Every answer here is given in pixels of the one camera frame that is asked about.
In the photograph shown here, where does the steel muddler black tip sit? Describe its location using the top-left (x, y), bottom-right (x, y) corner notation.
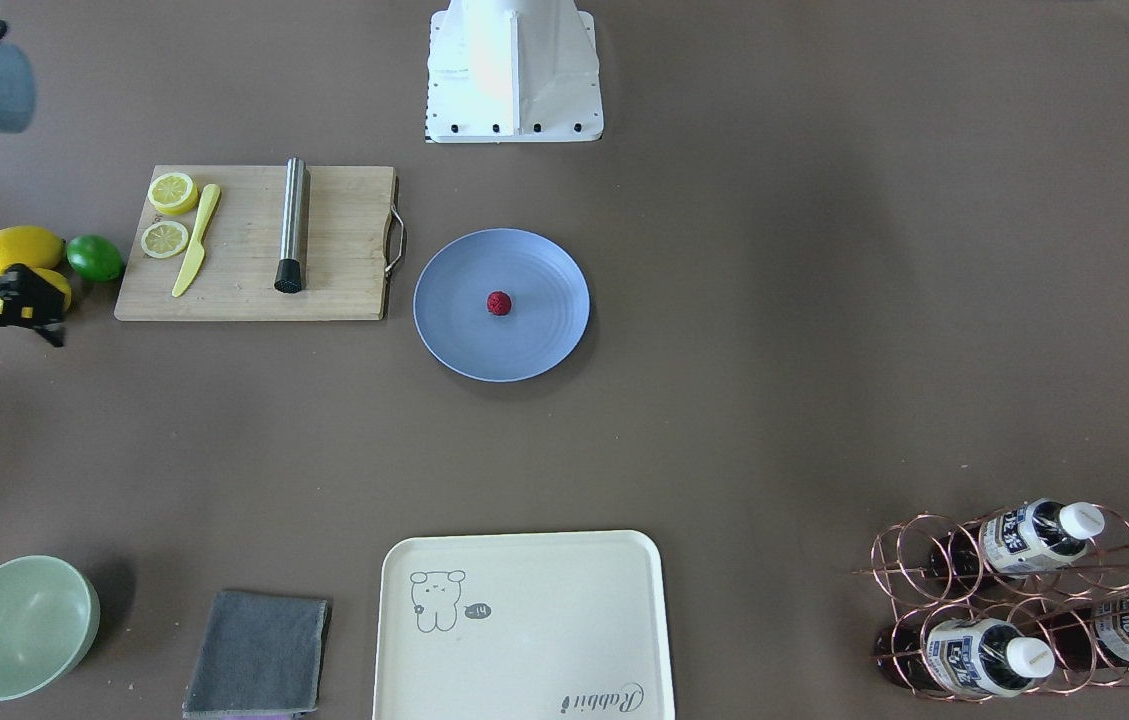
top-left (273, 158), bottom-right (308, 293)

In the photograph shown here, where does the lemon slice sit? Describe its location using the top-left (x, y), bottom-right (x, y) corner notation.
top-left (139, 220), bottom-right (190, 260)
top-left (145, 170), bottom-right (200, 217)

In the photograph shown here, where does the copper wire bottle rack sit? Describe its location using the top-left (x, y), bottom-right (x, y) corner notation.
top-left (866, 509), bottom-right (1129, 702)

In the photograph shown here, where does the blue plate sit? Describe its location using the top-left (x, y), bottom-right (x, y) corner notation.
top-left (412, 228), bottom-right (590, 383)

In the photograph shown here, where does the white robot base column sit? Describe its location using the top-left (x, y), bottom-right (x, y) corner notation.
top-left (425, 1), bottom-right (605, 143)

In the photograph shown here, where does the green bowl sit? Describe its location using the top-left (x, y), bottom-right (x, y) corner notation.
top-left (0, 555), bottom-right (100, 702)

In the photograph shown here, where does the green lime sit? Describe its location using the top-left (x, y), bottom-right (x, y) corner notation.
top-left (64, 234), bottom-right (125, 283)

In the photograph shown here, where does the tea bottle one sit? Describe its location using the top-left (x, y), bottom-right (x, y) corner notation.
top-left (872, 620), bottom-right (1056, 700)

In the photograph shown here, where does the red strawberry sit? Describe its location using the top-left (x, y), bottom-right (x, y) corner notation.
top-left (485, 291), bottom-right (514, 316)

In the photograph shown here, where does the tea bottle two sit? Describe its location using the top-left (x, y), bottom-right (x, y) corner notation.
top-left (922, 498), bottom-right (1105, 592)

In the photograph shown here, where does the lemon slice upper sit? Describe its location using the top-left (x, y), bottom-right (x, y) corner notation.
top-left (145, 170), bottom-right (200, 217)

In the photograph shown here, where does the cream rabbit tray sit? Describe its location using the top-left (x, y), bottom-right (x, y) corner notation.
top-left (371, 530), bottom-right (677, 719)

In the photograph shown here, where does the yellow plastic knife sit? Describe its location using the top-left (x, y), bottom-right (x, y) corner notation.
top-left (170, 183), bottom-right (222, 299)

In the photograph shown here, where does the lemon slice lower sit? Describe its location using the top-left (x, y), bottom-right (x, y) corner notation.
top-left (139, 220), bottom-right (190, 260)

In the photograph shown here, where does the yellow lemon near bowl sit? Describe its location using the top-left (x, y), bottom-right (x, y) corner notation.
top-left (0, 225), bottom-right (65, 275)

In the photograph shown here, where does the yellow lemon far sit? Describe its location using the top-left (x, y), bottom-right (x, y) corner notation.
top-left (32, 266), bottom-right (72, 314)

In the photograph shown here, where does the grey folded cloth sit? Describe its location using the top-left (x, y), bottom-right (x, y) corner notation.
top-left (183, 591), bottom-right (329, 719)

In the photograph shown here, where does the wooden cutting board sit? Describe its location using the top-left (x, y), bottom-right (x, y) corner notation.
top-left (113, 164), bottom-right (401, 322)

